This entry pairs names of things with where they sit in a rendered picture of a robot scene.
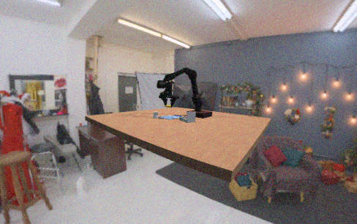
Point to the light blue square mat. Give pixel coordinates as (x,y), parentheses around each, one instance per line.
(169,117)

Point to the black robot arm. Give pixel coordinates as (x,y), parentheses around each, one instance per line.
(192,76)

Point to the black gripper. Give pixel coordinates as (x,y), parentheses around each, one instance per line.
(172,100)

